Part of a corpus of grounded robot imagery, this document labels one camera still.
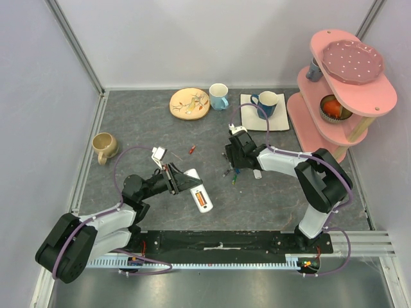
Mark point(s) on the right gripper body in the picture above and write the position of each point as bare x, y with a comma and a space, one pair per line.
232, 155

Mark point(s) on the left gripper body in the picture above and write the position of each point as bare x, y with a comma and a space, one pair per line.
170, 182

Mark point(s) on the orange battery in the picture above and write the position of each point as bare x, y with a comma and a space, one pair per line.
200, 199

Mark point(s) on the white battery cover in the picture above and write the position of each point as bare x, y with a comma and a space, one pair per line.
257, 174

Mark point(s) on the white remote control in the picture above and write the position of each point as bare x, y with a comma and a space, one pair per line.
209, 206

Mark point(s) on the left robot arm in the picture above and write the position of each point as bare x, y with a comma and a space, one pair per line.
76, 240

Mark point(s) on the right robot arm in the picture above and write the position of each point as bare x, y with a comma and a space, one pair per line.
324, 183

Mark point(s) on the black battery lower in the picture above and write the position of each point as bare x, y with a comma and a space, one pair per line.
226, 173

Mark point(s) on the white square plate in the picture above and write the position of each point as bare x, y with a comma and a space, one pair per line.
278, 121

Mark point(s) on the dark blue mug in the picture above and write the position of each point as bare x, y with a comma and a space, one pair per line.
266, 102

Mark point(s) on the light blue mug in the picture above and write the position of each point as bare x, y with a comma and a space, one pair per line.
218, 94

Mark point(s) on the yellow floral plate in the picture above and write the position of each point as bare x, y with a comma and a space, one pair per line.
189, 104

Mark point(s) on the beige ceramic mug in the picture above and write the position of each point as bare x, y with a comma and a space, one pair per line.
105, 146

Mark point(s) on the bowl with fruit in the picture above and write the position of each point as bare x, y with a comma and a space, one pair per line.
332, 111

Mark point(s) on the grey blue cup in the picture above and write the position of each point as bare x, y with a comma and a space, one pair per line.
314, 73

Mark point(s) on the pink dotted plate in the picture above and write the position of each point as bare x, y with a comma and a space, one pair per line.
352, 62

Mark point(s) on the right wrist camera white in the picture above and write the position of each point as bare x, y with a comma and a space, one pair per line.
235, 129

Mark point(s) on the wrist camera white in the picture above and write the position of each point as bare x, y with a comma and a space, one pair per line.
158, 153
235, 129

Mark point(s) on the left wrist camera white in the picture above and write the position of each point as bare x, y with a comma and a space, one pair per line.
158, 153

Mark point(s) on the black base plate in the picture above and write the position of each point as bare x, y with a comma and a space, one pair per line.
224, 247

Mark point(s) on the white slotted cable duct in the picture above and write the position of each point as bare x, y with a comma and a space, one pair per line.
126, 263

